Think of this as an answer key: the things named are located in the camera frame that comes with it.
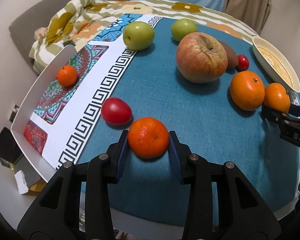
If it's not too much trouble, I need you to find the large orange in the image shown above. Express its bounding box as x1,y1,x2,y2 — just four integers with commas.
263,83,290,113

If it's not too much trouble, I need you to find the medium orange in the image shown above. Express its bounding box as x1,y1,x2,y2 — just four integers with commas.
229,70,265,111

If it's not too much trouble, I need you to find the red cherry tomato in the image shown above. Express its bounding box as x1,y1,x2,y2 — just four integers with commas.
236,54,249,72

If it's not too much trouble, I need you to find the large yellow-red apple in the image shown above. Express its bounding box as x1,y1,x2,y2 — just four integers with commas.
175,32,228,83

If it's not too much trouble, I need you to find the small mandarin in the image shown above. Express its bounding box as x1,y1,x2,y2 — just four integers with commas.
128,117,169,159
57,65,77,87

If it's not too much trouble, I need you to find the red plum tomato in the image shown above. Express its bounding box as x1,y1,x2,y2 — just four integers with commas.
101,97,132,125

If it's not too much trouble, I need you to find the green apple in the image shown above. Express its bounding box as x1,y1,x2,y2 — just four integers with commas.
171,18,198,42
123,21,155,51

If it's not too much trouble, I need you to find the cream bowl with cartoon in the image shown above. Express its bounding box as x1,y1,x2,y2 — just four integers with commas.
252,36,300,93

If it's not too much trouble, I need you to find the teal blue cloth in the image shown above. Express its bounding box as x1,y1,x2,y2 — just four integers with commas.
76,17,300,227

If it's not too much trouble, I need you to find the brown kiwi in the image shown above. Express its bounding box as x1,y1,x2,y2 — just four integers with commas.
219,41,238,69

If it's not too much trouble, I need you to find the white patterned tray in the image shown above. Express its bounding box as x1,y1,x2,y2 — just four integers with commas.
11,14,160,181

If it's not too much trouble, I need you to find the beige curtain right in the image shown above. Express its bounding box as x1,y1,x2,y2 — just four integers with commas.
223,0,270,34

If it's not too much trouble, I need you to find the grey upholstered headboard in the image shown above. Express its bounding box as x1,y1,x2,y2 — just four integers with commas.
8,0,71,75

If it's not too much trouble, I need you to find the floral striped blanket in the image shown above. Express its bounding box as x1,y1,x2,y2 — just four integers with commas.
29,0,257,74

